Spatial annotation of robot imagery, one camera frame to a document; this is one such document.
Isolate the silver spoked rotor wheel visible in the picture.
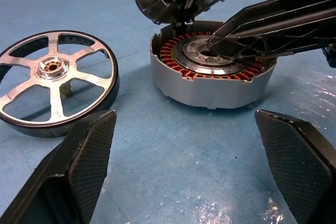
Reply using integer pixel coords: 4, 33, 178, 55
0, 30, 121, 138

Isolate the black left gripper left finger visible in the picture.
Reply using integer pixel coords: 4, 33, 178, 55
0, 109, 117, 224

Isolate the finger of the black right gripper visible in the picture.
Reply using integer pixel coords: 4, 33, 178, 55
206, 22, 336, 61
213, 0, 336, 38

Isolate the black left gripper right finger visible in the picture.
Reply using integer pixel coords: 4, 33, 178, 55
255, 109, 336, 224

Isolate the silver round motor housing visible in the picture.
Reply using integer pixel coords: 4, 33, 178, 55
150, 20, 278, 110

